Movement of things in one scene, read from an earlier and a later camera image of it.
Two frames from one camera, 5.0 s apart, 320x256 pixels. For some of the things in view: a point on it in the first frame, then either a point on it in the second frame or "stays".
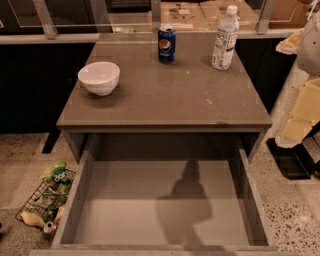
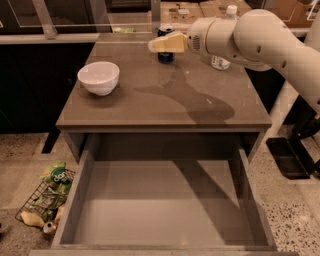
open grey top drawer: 164,207 stays
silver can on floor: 49,228 stays
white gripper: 310,50 -> 196,41
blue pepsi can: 167,44 stays
